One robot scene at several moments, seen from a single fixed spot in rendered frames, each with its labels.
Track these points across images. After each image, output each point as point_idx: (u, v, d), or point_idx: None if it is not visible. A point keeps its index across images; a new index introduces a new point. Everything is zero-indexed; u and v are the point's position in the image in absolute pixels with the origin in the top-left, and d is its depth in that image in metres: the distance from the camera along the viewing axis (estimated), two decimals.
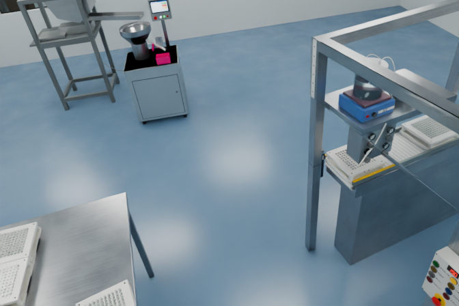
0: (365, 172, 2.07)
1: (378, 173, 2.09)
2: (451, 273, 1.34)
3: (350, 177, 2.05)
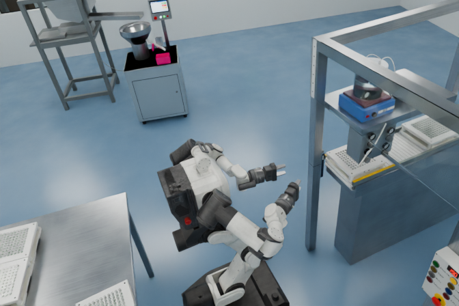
0: (365, 172, 2.07)
1: (378, 173, 2.09)
2: (451, 273, 1.34)
3: (350, 177, 2.05)
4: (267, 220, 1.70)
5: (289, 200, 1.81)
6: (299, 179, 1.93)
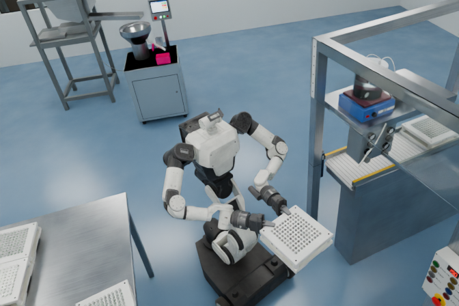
0: (272, 245, 1.66)
1: (378, 173, 2.09)
2: (451, 273, 1.34)
3: (260, 231, 1.73)
4: (209, 205, 1.83)
5: (240, 219, 1.75)
6: (274, 224, 1.72)
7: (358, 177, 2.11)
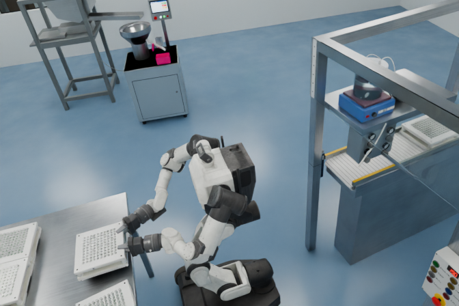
0: (104, 228, 1.94)
1: (378, 173, 2.09)
2: (451, 273, 1.34)
3: (123, 224, 1.95)
4: (167, 191, 2.05)
5: (138, 208, 1.98)
6: (117, 231, 1.88)
7: (358, 177, 2.11)
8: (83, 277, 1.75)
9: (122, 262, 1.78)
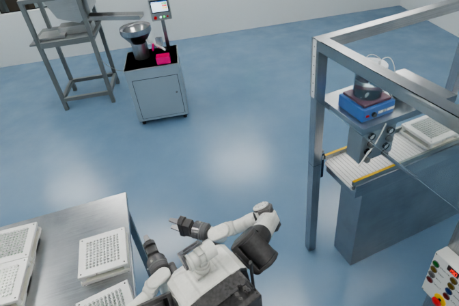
0: (107, 233, 1.97)
1: (378, 173, 2.09)
2: (451, 273, 1.34)
3: (125, 229, 1.98)
4: (232, 231, 1.67)
5: (200, 222, 1.76)
6: (169, 219, 1.80)
7: (358, 177, 2.11)
8: (87, 283, 1.78)
9: (125, 268, 1.81)
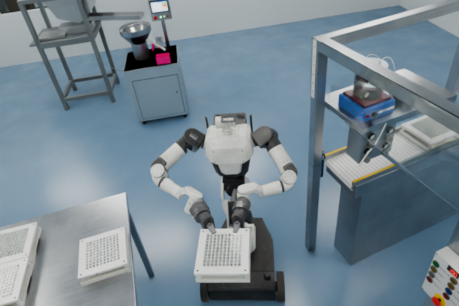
0: (107, 233, 1.97)
1: (378, 173, 2.09)
2: (451, 273, 1.34)
3: (125, 229, 1.98)
4: None
5: (195, 210, 1.83)
6: (214, 231, 1.73)
7: (358, 177, 2.11)
8: (87, 283, 1.78)
9: (125, 268, 1.81)
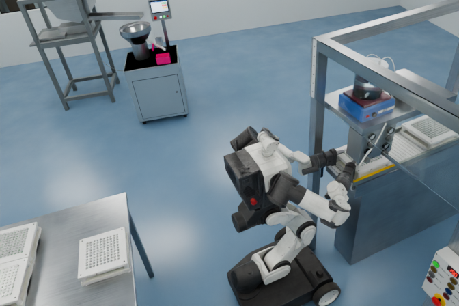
0: (107, 233, 1.97)
1: (378, 173, 2.09)
2: (451, 273, 1.34)
3: (125, 229, 1.98)
4: (330, 195, 1.87)
5: (348, 178, 1.97)
6: (354, 160, 2.09)
7: None
8: (87, 283, 1.78)
9: (125, 268, 1.81)
